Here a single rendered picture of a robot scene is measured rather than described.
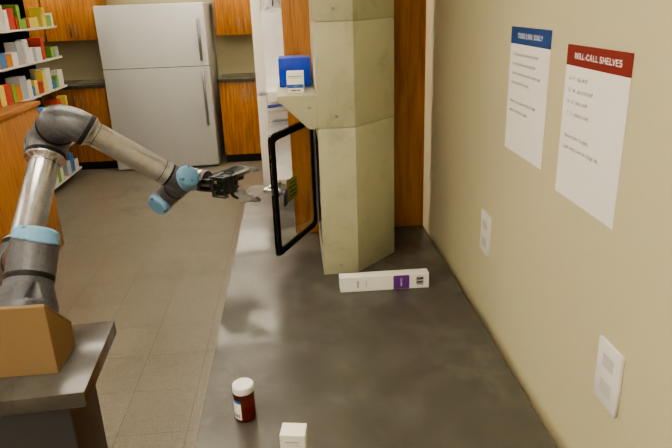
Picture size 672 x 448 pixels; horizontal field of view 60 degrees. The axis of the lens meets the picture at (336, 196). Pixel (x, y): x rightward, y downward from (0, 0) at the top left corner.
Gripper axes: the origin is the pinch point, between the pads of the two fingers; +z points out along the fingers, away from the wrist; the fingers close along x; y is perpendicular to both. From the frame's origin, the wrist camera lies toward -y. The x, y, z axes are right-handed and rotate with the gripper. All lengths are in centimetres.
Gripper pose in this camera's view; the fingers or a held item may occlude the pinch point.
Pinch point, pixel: (258, 184)
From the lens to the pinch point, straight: 193.7
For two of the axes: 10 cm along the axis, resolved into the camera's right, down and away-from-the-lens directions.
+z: 9.2, 1.0, -3.8
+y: -3.9, 3.0, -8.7
